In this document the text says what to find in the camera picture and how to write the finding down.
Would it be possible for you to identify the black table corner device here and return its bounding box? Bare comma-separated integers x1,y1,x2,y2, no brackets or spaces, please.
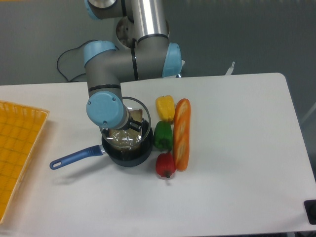
304,199,316,225

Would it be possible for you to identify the dark pot with blue handle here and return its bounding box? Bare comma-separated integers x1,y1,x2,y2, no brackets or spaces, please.
49,119,154,170

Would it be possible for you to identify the green bell pepper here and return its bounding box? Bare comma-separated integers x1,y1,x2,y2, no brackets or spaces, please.
154,121,173,151

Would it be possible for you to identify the yellow bell pepper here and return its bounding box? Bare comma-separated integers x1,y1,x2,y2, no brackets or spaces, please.
156,95,175,122

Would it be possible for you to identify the yellow woven basket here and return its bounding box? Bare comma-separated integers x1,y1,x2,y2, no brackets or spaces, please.
0,100,49,223

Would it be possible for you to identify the wrapped bread slice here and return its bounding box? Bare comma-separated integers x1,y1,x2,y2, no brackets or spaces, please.
107,108,144,151

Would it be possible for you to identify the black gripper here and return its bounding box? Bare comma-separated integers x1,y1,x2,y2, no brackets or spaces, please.
122,112,142,131

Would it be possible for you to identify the white table bracket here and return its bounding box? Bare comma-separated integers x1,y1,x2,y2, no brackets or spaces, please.
225,61,235,76

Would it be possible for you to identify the black cable on floor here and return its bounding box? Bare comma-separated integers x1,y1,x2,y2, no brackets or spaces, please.
56,39,122,82

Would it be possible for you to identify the red bell pepper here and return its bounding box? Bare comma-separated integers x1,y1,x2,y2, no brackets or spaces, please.
155,152,176,179

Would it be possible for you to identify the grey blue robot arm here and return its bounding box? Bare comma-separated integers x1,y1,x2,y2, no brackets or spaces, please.
83,0,182,131

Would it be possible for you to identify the glass pot lid blue knob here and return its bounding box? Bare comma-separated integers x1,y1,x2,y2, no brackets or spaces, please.
100,97,151,150

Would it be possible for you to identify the orange baguette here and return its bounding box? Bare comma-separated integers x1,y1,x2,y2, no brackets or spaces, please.
173,98,191,171

